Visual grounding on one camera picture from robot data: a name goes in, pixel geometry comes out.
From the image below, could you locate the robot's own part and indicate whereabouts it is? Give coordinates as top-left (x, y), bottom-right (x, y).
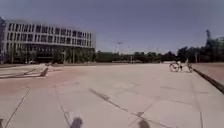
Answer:
top-left (137, 119), bottom-right (151, 128)
top-left (69, 116), bottom-right (84, 128)

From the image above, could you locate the tall thin tower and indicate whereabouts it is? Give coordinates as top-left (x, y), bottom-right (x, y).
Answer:
top-left (205, 29), bottom-right (212, 46)

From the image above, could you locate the pale concrete slab plaza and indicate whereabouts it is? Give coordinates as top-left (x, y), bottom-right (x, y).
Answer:
top-left (0, 62), bottom-right (224, 128)

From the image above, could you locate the dry grass field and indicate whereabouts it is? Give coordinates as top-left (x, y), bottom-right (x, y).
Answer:
top-left (192, 62), bottom-right (224, 86)

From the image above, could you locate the large curved grey building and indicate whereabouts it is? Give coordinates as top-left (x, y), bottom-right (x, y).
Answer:
top-left (0, 16), bottom-right (98, 65)

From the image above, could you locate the dark kerb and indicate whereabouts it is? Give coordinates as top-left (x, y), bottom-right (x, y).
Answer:
top-left (192, 67), bottom-right (224, 95)

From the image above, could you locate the row of trees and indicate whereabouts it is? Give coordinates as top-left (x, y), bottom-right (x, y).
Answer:
top-left (95, 37), bottom-right (224, 64)

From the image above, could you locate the bicycle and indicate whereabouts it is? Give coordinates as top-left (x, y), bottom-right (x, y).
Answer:
top-left (168, 58), bottom-right (194, 73)

